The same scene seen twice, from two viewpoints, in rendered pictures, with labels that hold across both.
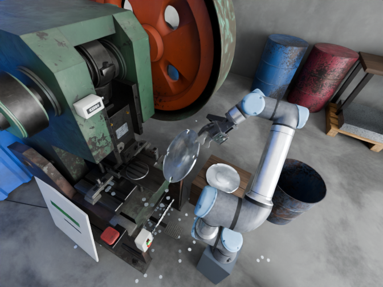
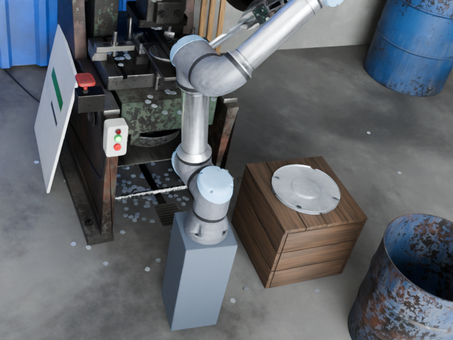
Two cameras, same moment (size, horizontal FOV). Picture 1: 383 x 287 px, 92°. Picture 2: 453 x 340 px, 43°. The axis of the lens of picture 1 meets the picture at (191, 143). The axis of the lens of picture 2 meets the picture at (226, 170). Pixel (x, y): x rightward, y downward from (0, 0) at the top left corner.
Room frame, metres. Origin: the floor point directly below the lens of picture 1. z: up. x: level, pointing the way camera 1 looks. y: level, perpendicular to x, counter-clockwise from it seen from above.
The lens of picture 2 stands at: (-0.80, -1.09, 1.84)
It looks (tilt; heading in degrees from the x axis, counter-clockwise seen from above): 39 degrees down; 35
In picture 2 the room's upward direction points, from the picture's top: 13 degrees clockwise
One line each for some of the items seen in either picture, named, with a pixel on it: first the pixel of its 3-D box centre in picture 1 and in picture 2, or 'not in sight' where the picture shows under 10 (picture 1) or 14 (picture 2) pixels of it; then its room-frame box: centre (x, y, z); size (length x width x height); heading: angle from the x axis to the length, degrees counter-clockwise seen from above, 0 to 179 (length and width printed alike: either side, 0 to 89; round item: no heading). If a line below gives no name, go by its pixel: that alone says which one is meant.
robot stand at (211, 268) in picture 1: (216, 258); (196, 270); (0.33, -0.26, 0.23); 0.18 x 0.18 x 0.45; 60
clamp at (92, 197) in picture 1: (98, 185); (112, 44); (0.49, 0.47, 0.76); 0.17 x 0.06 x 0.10; 158
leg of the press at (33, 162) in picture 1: (84, 212); (77, 94); (0.45, 0.64, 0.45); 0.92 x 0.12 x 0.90; 68
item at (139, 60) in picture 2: (121, 167); (152, 49); (0.64, 0.41, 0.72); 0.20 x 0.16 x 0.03; 158
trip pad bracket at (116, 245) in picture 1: (118, 240); (89, 111); (0.27, 0.31, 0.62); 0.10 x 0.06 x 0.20; 158
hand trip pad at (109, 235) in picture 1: (111, 237); (85, 87); (0.25, 0.32, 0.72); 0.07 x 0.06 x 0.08; 68
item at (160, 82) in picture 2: (145, 179); (168, 73); (0.58, 0.24, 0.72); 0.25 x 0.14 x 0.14; 68
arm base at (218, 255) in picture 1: (225, 246); (207, 218); (0.33, -0.26, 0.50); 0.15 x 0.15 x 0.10
